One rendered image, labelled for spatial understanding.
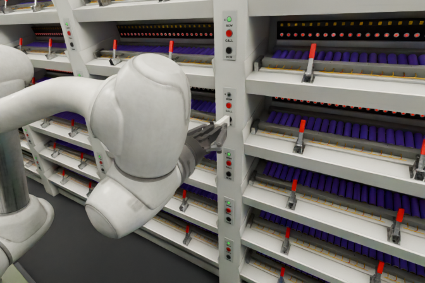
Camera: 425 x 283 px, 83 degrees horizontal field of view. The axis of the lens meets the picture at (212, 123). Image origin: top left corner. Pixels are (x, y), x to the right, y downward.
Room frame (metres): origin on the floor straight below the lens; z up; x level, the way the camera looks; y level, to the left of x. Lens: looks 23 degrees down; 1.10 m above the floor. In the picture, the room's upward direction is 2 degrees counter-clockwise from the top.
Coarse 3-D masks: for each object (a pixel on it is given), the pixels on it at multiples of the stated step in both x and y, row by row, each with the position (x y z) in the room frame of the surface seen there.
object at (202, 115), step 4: (192, 112) 0.82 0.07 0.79; (196, 112) 0.82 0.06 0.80; (200, 112) 0.81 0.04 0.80; (204, 112) 0.81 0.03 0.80; (208, 112) 0.80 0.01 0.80; (192, 116) 0.83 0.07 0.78; (196, 116) 0.82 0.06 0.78; (200, 116) 0.81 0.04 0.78; (204, 116) 0.80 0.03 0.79; (208, 116) 0.79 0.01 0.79; (212, 116) 0.78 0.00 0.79; (200, 120) 0.79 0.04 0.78; (212, 120) 0.77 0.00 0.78
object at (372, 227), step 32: (256, 160) 0.76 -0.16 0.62; (256, 192) 0.66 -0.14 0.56; (288, 192) 0.64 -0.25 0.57; (320, 192) 0.60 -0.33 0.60; (352, 192) 0.59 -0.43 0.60; (384, 192) 0.58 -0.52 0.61; (320, 224) 0.53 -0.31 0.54; (352, 224) 0.51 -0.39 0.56; (384, 224) 0.49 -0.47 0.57; (416, 224) 0.47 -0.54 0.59; (416, 256) 0.42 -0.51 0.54
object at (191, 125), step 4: (192, 92) 0.95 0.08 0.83; (196, 92) 0.94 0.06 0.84; (200, 92) 0.93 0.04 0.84; (204, 92) 0.92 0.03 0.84; (208, 92) 0.91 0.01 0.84; (208, 96) 0.92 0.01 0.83; (212, 96) 0.90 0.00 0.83; (196, 120) 0.81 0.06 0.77; (204, 120) 0.80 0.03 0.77; (208, 120) 0.80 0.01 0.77; (192, 124) 0.78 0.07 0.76; (196, 124) 0.78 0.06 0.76; (200, 124) 0.78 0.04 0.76; (188, 128) 0.77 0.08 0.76; (212, 144) 0.71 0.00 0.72
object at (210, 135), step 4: (216, 128) 0.58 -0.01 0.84; (220, 128) 0.58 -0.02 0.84; (212, 132) 0.56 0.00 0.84; (216, 132) 0.56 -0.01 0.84; (204, 136) 0.52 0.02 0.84; (208, 136) 0.53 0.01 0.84; (212, 136) 0.54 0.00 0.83; (216, 136) 0.56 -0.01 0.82; (200, 140) 0.50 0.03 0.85; (204, 140) 0.51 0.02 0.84; (212, 140) 0.54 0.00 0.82
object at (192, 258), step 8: (64, 192) 1.34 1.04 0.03; (80, 200) 1.25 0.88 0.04; (136, 232) 1.01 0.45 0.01; (144, 232) 0.97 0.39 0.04; (152, 240) 0.94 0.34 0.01; (160, 240) 0.92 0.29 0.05; (168, 248) 0.89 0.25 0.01; (176, 248) 0.86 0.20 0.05; (184, 256) 0.84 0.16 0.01; (192, 256) 0.81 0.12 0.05; (200, 264) 0.79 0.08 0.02; (208, 264) 0.77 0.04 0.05; (216, 272) 0.75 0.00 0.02
